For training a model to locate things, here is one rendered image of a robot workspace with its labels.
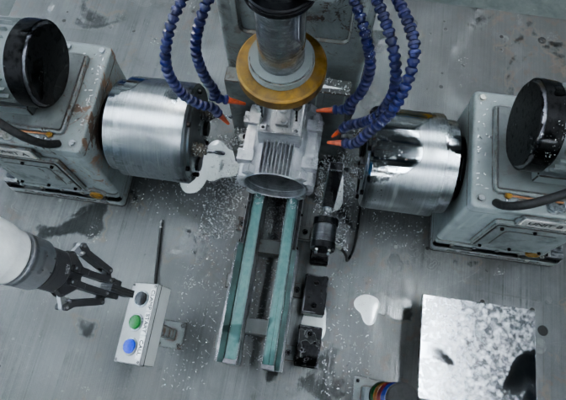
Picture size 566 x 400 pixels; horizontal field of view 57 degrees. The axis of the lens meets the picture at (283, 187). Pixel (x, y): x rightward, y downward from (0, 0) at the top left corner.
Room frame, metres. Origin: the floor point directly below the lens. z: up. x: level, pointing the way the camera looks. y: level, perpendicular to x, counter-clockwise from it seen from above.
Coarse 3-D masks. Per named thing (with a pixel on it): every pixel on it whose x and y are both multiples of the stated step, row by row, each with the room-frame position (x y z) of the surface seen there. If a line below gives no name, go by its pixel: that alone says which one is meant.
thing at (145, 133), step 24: (120, 96) 0.63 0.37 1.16; (144, 96) 0.63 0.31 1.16; (168, 96) 0.63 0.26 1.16; (120, 120) 0.57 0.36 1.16; (144, 120) 0.57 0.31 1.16; (168, 120) 0.56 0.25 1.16; (192, 120) 0.58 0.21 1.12; (120, 144) 0.52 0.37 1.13; (144, 144) 0.52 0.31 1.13; (168, 144) 0.52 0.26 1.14; (192, 144) 0.54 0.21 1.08; (120, 168) 0.49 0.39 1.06; (144, 168) 0.49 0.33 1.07; (168, 168) 0.48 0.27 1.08; (192, 168) 0.50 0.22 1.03
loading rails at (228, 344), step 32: (256, 224) 0.39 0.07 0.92; (288, 224) 0.38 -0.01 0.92; (256, 256) 0.32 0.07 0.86; (288, 256) 0.30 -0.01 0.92; (288, 288) 0.22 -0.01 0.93; (224, 320) 0.14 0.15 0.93; (256, 320) 0.15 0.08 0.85; (288, 320) 0.14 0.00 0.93; (224, 352) 0.07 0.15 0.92; (288, 352) 0.07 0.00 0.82
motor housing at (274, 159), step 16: (256, 112) 0.64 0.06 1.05; (256, 128) 0.59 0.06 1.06; (304, 128) 0.58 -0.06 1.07; (256, 144) 0.54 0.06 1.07; (272, 144) 0.53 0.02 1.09; (304, 144) 0.54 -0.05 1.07; (256, 160) 0.49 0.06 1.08; (272, 160) 0.48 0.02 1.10; (288, 160) 0.49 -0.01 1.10; (240, 176) 0.47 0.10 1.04; (256, 176) 0.50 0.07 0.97; (272, 176) 0.51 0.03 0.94; (288, 176) 0.45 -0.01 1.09; (256, 192) 0.46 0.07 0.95; (272, 192) 0.46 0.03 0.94; (288, 192) 0.46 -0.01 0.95; (304, 192) 0.44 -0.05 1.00
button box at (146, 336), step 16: (144, 288) 0.20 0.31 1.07; (160, 288) 0.20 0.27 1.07; (128, 304) 0.17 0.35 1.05; (144, 304) 0.17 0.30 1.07; (160, 304) 0.17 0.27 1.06; (128, 320) 0.14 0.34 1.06; (144, 320) 0.13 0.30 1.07; (160, 320) 0.14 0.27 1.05; (128, 336) 0.10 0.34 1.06; (144, 336) 0.10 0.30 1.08; (160, 336) 0.10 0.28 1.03; (144, 352) 0.07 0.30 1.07
